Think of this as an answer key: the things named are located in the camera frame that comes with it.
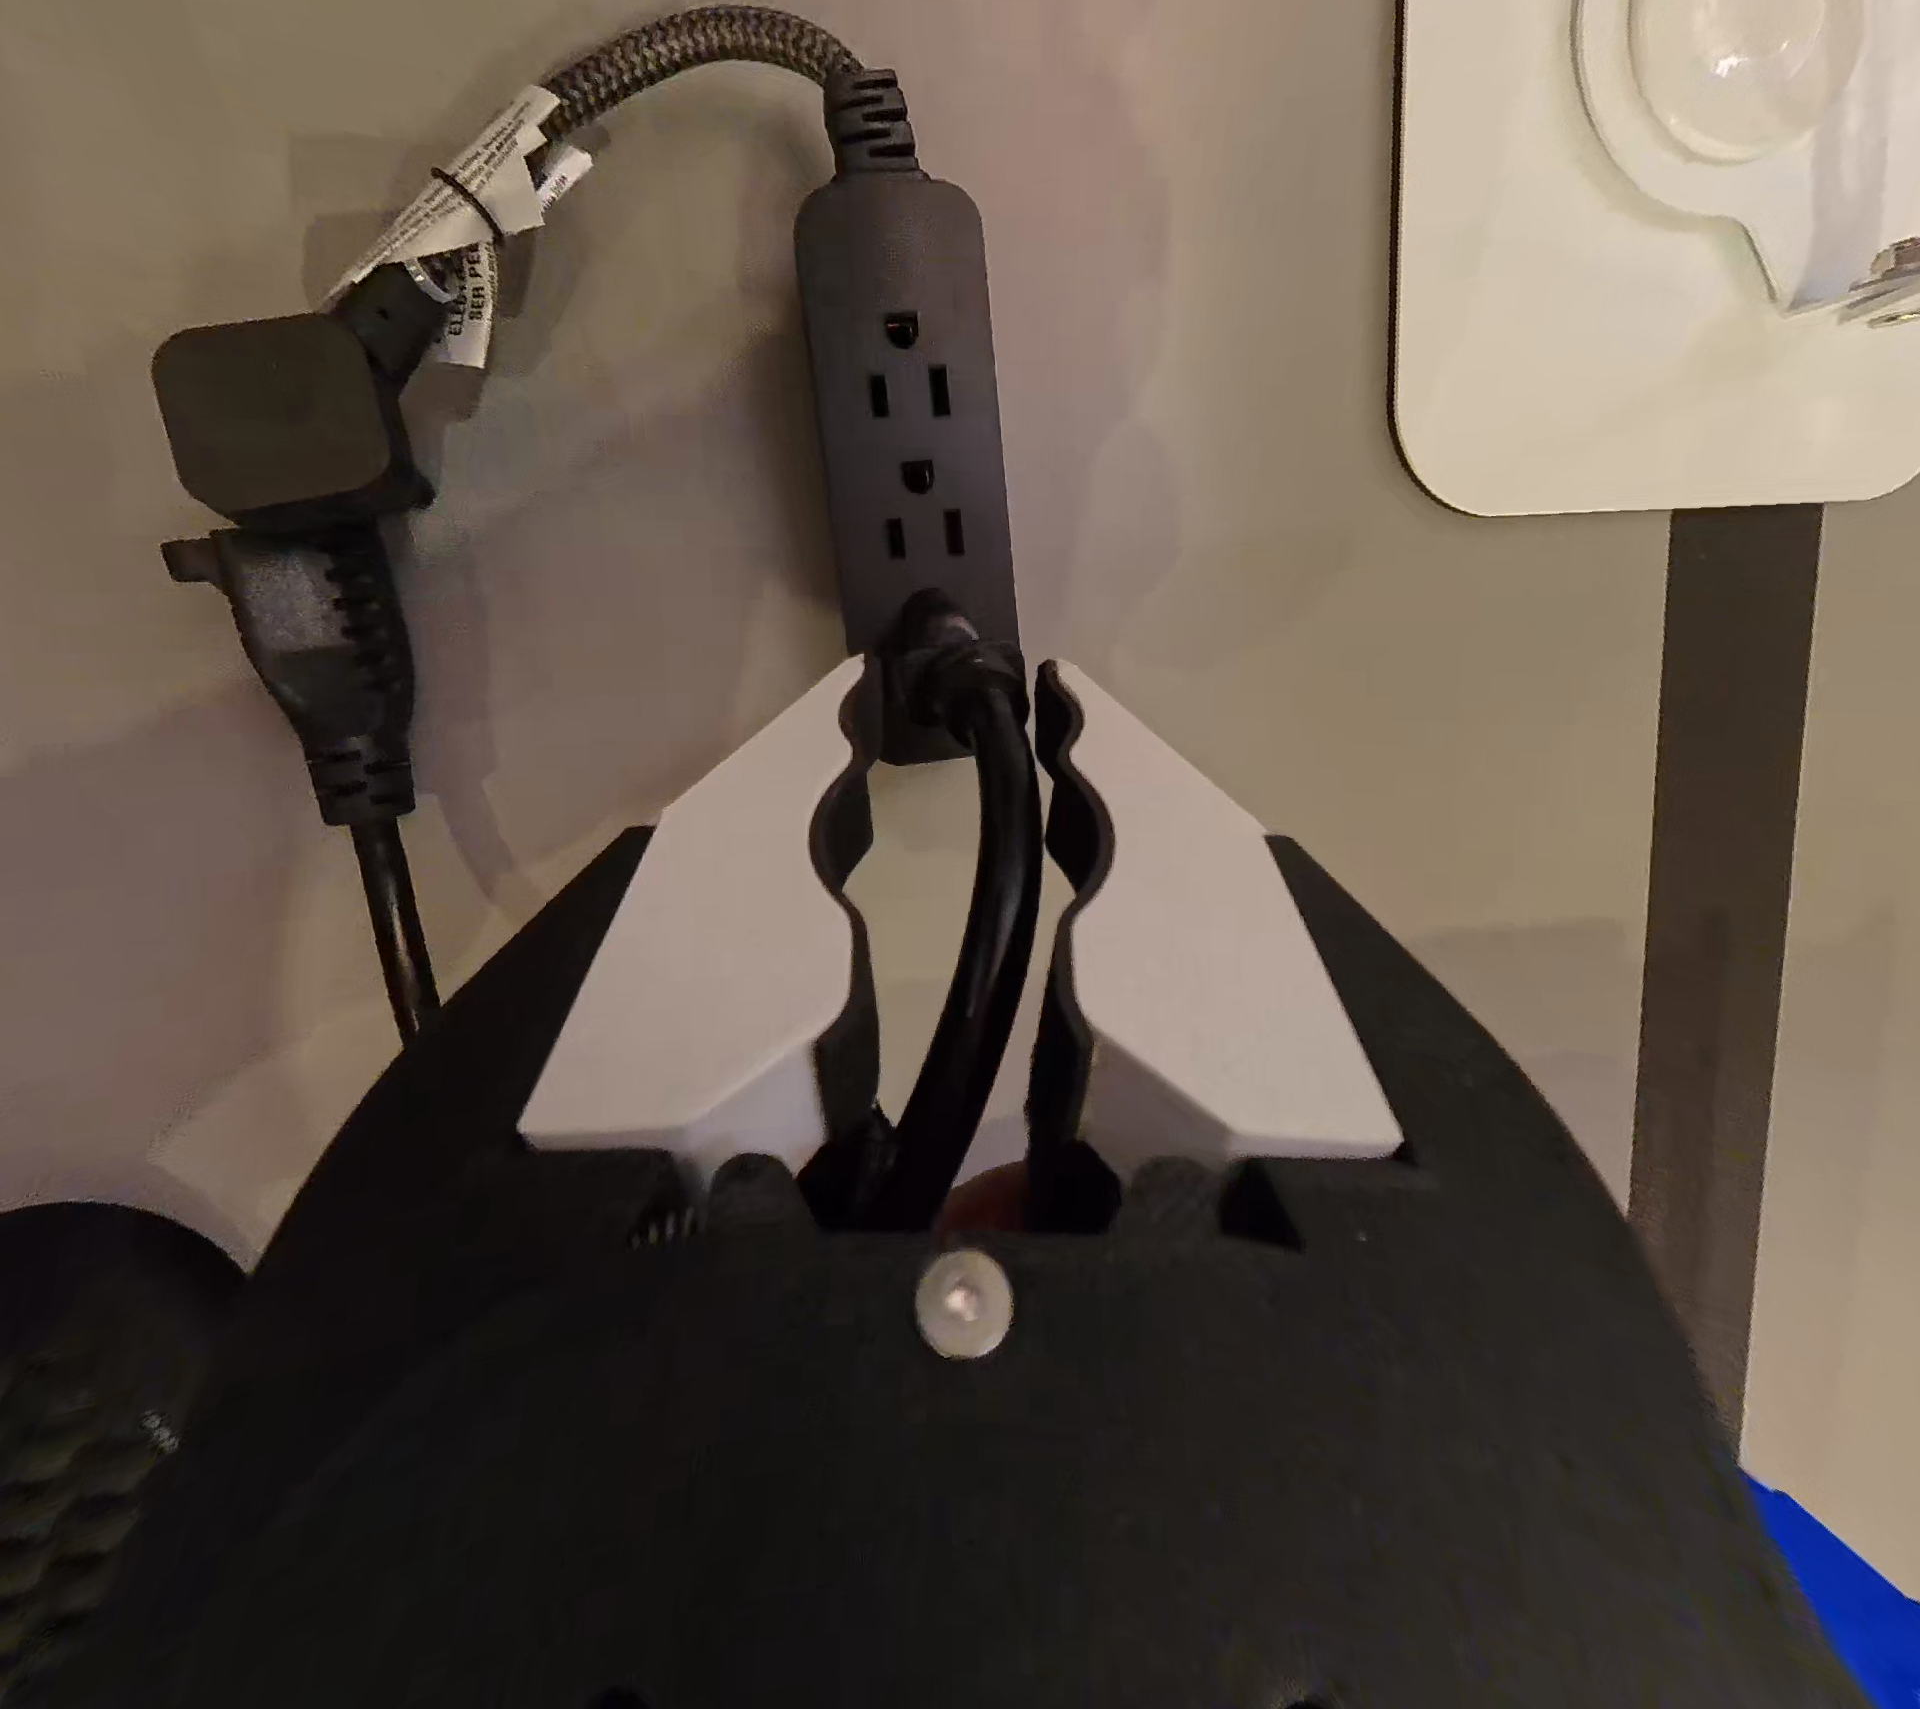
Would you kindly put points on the blue plastic bin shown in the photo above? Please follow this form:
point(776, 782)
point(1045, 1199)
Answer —
point(1860, 1619)

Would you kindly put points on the black square flat plug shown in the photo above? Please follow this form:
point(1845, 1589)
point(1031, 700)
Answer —
point(270, 404)

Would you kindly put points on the white stand base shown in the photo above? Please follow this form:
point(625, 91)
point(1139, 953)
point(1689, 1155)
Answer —
point(1500, 315)

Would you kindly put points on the black rounded object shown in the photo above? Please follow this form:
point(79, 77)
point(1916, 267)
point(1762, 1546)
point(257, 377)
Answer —
point(91, 1439)

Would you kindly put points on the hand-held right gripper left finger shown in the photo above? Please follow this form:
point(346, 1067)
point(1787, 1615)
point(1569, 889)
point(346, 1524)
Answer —
point(704, 988)

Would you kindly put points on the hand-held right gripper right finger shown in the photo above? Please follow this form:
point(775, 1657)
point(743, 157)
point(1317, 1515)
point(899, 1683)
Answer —
point(1215, 988)

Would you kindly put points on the black power strip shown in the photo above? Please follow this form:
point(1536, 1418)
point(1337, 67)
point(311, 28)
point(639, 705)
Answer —
point(908, 284)

